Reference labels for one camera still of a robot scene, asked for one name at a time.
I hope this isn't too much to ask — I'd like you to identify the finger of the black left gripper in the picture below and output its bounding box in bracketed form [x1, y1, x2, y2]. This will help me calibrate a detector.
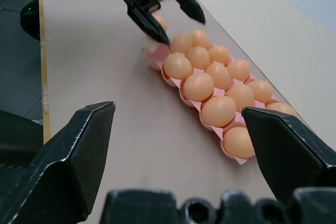
[170, 0, 207, 25]
[127, 1, 171, 45]

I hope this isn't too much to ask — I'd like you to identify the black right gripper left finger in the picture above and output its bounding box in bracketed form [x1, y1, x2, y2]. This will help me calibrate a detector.
[0, 101, 116, 224]

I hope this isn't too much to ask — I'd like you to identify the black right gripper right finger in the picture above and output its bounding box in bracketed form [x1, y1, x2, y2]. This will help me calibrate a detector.
[241, 106, 336, 201]

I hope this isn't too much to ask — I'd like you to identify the brown egg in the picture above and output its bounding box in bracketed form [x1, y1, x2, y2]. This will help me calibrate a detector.
[201, 95, 237, 127]
[164, 53, 193, 81]
[265, 102, 299, 117]
[170, 34, 194, 54]
[192, 30, 211, 51]
[152, 14, 169, 32]
[186, 46, 211, 70]
[225, 84, 255, 112]
[205, 62, 231, 91]
[208, 45, 231, 65]
[226, 59, 252, 82]
[183, 72, 215, 101]
[246, 80, 274, 103]
[223, 126, 256, 159]

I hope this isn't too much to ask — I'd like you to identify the pink plastic egg tray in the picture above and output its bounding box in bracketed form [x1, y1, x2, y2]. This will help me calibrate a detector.
[144, 42, 283, 166]

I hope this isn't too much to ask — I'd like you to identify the black rounded shape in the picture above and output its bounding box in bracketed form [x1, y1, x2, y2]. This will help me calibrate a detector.
[19, 0, 41, 41]

